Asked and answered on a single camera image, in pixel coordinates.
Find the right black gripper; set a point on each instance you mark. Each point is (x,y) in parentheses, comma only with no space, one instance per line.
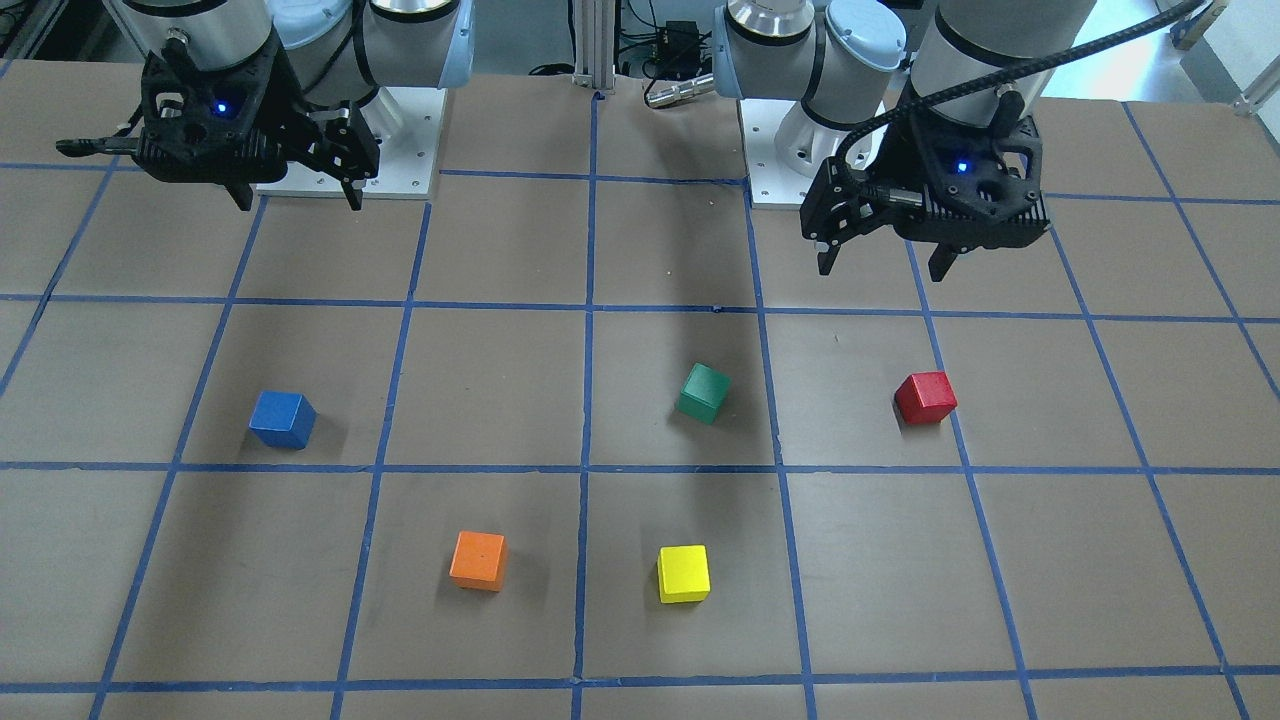
(288,103)

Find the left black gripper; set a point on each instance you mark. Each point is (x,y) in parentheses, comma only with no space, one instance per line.
(908,150)

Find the red wooden block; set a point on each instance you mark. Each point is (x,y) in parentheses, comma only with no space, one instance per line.
(925,398)

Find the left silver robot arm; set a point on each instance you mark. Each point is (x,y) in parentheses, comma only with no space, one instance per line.
(837,58)

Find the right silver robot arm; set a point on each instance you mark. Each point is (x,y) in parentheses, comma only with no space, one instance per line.
(320,99)

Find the green wooden block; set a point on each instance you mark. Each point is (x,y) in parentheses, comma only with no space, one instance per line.
(703,393)

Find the blue wooden block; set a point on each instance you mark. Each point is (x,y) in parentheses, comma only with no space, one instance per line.
(283,419)

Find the yellow wooden block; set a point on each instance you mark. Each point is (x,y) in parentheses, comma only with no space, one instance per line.
(683,573)

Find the orange wooden block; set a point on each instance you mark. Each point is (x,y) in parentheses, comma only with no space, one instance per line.
(479,561)

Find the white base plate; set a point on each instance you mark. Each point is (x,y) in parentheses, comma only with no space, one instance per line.
(408,124)
(770,150)

